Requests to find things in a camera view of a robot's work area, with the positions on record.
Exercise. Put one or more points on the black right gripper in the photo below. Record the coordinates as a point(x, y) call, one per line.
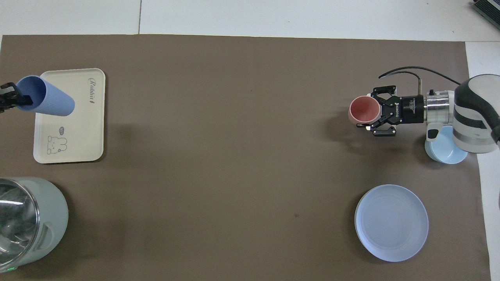
point(406, 109)

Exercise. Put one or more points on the pink cup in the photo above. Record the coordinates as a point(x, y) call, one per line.
point(364, 110)

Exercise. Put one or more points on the blue ribbed cup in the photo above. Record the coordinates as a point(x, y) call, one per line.
point(50, 99)

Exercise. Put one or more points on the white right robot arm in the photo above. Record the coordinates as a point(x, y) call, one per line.
point(474, 117)

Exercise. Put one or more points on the cream tray with bear print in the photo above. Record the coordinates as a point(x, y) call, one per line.
point(74, 132)

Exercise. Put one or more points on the light blue bowl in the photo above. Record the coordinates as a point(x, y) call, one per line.
point(445, 152)

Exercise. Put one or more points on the blue plastic plate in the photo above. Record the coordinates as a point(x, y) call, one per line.
point(391, 223)

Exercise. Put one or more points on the pale green cooking pot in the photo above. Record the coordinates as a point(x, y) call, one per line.
point(49, 222)

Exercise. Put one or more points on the grey laptop device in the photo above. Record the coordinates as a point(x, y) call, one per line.
point(488, 8)

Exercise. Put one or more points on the brown table mat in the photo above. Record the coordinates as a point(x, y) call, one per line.
point(234, 156)

